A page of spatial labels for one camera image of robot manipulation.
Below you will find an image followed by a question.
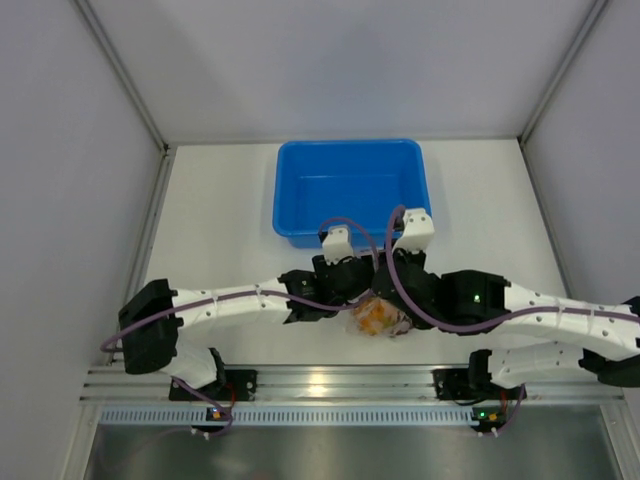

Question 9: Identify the blue plastic bin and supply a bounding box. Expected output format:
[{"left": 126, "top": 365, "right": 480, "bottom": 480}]
[{"left": 272, "top": 139, "right": 432, "bottom": 249}]

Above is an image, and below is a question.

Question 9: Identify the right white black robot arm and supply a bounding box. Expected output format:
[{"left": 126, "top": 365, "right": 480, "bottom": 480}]
[{"left": 371, "top": 250, "right": 639, "bottom": 397}]

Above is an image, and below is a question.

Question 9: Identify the clear zip top bag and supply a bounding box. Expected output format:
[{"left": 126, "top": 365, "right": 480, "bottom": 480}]
[{"left": 345, "top": 296, "right": 413, "bottom": 338}]

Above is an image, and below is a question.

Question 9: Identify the orange fake pineapple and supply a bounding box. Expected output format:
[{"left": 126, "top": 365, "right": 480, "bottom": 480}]
[{"left": 352, "top": 298, "right": 402, "bottom": 336}]

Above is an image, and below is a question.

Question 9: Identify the white slotted cable duct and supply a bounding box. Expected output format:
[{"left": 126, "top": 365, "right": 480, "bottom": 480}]
[{"left": 99, "top": 406, "right": 499, "bottom": 427}]

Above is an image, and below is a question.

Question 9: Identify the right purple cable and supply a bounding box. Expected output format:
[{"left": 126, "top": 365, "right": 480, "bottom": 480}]
[{"left": 384, "top": 204, "right": 640, "bottom": 333}]

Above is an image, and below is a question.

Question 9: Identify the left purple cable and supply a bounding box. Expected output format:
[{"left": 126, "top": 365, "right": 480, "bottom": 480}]
[{"left": 99, "top": 216, "right": 381, "bottom": 354}]

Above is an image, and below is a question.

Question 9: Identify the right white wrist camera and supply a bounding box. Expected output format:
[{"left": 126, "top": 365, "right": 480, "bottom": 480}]
[{"left": 393, "top": 208, "right": 435, "bottom": 254}]

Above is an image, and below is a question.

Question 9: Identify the aluminium mounting rail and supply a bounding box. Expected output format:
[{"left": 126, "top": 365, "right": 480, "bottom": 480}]
[{"left": 80, "top": 364, "right": 624, "bottom": 405}]

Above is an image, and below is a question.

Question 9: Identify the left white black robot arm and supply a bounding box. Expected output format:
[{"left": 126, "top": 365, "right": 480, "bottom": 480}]
[{"left": 117, "top": 254, "right": 379, "bottom": 400}]

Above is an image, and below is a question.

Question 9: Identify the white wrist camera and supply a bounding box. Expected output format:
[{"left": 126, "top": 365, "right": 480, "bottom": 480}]
[
  {"left": 393, "top": 208, "right": 435, "bottom": 254},
  {"left": 321, "top": 224, "right": 361, "bottom": 265}
]

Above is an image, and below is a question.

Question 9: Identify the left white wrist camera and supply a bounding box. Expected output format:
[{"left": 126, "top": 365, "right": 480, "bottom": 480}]
[{"left": 321, "top": 224, "right": 361, "bottom": 265}]

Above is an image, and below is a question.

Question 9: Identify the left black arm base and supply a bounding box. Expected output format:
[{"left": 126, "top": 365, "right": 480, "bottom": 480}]
[{"left": 168, "top": 369, "right": 258, "bottom": 402}]

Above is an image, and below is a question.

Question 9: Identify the purple cable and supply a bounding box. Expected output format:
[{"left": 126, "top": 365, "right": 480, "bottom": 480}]
[
  {"left": 384, "top": 204, "right": 640, "bottom": 333},
  {"left": 99, "top": 216, "right": 381, "bottom": 354}
]

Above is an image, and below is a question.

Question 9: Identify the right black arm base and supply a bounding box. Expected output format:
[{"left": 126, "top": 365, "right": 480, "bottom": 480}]
[{"left": 432, "top": 368, "right": 491, "bottom": 406}]

